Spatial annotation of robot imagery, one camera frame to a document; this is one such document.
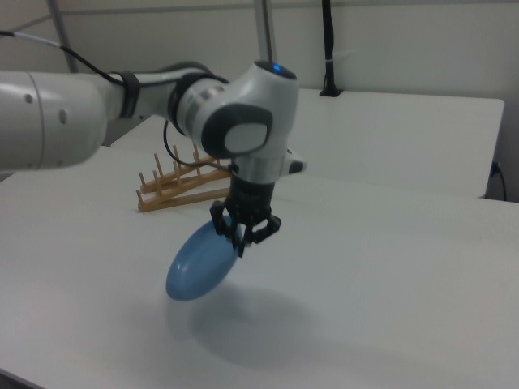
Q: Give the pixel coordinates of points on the wide aluminium wall post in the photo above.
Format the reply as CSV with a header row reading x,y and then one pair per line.
x,y
267,32

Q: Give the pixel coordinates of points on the black pole with base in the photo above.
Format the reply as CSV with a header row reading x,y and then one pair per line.
x,y
329,48

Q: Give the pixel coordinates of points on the wooden plate rack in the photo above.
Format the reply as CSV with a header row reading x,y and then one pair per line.
x,y
178,194

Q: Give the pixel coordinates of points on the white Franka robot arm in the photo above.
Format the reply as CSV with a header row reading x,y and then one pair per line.
x,y
227,117

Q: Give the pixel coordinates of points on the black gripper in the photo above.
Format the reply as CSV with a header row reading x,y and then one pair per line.
x,y
251,196

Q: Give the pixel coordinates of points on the blue plate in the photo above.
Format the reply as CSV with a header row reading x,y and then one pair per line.
x,y
200,267

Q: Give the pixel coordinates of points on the narrow aluminium wall post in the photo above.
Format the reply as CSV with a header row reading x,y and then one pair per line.
x,y
63,36

